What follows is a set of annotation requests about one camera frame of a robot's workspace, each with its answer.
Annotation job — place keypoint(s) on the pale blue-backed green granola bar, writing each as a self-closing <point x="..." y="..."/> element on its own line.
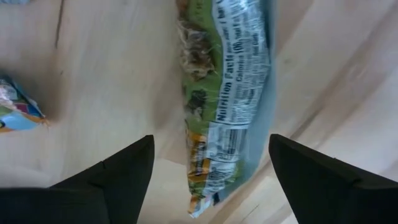
<point x="236" y="93"/>

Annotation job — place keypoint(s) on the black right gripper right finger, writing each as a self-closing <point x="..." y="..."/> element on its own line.
<point x="335" y="193"/>

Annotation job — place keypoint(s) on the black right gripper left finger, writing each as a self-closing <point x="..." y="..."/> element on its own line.
<point x="93" y="193"/>

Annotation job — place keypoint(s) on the brown orange granola bar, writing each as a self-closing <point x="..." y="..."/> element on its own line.
<point x="18" y="112"/>

